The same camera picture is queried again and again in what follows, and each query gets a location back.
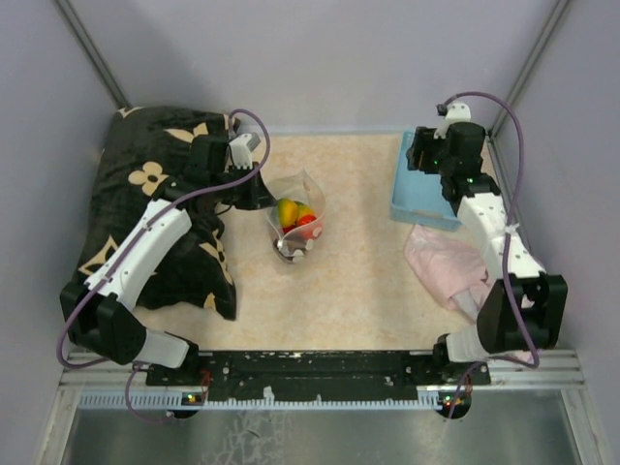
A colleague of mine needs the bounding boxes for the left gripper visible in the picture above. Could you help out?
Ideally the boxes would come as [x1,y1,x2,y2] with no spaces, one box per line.
[209,161,276,210]

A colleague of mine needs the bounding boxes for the green orange toy mango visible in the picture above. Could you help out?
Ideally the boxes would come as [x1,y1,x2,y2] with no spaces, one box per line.
[276,198,297,228]

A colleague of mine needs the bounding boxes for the clear dotted zip bag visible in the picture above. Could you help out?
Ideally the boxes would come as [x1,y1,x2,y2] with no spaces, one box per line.
[266,170,326,264]

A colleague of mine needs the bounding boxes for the dark brown toy fruit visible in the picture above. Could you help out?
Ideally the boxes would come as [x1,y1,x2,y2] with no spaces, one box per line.
[272,236,310,264]

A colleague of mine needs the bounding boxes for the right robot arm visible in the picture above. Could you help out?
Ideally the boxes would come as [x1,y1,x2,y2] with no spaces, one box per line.
[404,122,568,384]

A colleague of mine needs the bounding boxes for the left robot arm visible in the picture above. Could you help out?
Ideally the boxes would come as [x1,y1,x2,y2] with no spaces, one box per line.
[56,133,274,385]

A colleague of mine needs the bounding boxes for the blue plastic basket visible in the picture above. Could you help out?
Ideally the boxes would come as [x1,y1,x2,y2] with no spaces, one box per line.
[388,129,485,230]

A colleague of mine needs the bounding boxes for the black floral pillow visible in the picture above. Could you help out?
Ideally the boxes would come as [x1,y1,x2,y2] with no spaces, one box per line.
[65,105,242,322]

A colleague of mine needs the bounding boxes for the pink cloth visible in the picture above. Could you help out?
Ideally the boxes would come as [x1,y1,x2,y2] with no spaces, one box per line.
[404,225,534,362]

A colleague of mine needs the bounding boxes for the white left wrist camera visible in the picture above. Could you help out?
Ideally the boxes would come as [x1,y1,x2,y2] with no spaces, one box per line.
[229,133,261,170]

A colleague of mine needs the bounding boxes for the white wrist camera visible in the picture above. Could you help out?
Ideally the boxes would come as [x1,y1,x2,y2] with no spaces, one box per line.
[434,101,471,140]
[229,133,261,170]

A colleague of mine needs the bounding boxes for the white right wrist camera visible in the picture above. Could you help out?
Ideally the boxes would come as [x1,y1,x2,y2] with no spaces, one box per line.
[434,101,471,140]

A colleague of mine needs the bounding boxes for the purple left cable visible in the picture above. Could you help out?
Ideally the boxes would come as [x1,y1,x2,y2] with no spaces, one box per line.
[55,108,272,427]

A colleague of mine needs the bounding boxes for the purple cable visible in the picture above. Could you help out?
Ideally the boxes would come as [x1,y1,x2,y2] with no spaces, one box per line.
[435,90,543,421]
[55,108,272,427]

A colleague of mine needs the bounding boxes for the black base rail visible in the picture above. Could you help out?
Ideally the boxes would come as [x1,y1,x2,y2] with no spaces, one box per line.
[146,351,469,402]

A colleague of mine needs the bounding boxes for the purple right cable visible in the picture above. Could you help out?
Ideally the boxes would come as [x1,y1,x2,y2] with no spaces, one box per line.
[435,90,543,421]

